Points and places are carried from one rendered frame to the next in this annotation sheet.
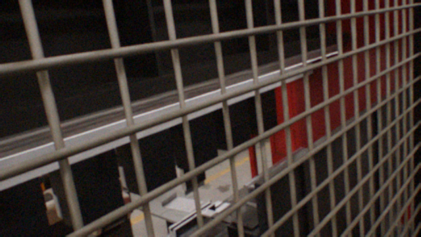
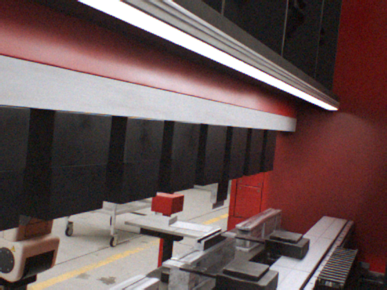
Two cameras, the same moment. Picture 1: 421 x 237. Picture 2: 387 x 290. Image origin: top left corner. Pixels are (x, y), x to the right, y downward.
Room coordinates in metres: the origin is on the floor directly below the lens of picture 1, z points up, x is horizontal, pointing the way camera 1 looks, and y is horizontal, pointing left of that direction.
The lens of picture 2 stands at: (-0.20, 0.68, 1.34)
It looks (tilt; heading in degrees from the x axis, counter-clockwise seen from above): 3 degrees down; 340
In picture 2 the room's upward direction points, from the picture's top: 6 degrees clockwise
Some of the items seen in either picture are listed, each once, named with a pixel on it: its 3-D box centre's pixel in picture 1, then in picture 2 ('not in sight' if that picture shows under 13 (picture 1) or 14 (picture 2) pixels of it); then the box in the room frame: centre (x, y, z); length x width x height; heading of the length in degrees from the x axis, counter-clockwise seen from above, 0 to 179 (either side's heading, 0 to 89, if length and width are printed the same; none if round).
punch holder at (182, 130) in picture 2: (87, 184); (169, 154); (0.90, 0.34, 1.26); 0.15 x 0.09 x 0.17; 137
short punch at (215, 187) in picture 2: (193, 177); (219, 192); (1.17, 0.08, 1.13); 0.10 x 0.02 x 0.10; 137
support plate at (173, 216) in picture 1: (170, 203); (173, 225); (1.27, 0.18, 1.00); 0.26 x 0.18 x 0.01; 47
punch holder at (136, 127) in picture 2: (6, 220); (125, 157); (0.76, 0.47, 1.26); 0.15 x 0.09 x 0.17; 137
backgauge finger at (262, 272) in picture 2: not in sight; (216, 271); (0.78, 0.23, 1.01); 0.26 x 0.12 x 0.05; 47
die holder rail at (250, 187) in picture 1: (281, 174); (260, 227); (1.57, -0.30, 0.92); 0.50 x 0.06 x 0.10; 137
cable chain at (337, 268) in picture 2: not in sight; (338, 269); (0.75, -0.07, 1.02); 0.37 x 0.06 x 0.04; 137
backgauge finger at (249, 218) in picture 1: (233, 218); (262, 238); (1.07, -0.04, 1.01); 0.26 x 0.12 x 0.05; 47
